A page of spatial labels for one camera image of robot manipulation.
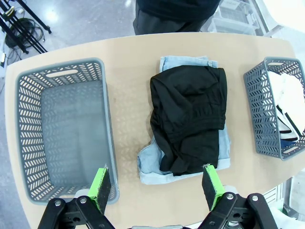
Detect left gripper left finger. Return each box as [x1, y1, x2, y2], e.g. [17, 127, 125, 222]
[38, 167, 115, 229]

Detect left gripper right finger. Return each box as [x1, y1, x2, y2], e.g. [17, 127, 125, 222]
[200, 164, 279, 229]

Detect light blue denim shorts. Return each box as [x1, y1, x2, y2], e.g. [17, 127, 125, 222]
[137, 56, 232, 185]

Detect black garment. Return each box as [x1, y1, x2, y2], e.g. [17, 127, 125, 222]
[150, 65, 227, 177]

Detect dark blue denim shorts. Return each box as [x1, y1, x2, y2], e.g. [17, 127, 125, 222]
[280, 139, 301, 149]

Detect white top with black stripes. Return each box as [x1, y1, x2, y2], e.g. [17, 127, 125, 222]
[268, 71, 305, 142]

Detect grey plastic woven-pattern basket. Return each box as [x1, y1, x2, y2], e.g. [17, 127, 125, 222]
[15, 57, 120, 206]
[243, 56, 305, 161]

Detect clear plastic storage bin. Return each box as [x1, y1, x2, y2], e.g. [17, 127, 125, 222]
[207, 0, 256, 36]

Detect person in black T-shirt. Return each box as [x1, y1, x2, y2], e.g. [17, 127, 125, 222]
[132, 0, 221, 36]

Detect white table with rounded corner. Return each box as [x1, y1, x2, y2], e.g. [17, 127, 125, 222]
[254, 0, 305, 38]

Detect black camera tripod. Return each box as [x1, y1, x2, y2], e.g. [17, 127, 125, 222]
[0, 0, 52, 54]

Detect black floor cables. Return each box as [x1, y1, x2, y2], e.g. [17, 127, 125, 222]
[4, 18, 46, 50]

